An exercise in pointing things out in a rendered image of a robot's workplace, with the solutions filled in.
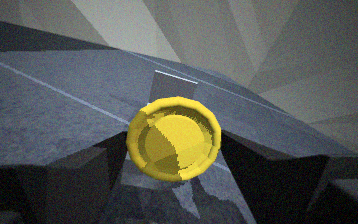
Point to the yellow plate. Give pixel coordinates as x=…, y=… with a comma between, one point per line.
x=173, y=139

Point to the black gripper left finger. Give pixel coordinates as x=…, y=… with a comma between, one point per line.
x=72, y=190

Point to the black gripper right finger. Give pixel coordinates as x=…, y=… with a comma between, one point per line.
x=280, y=188

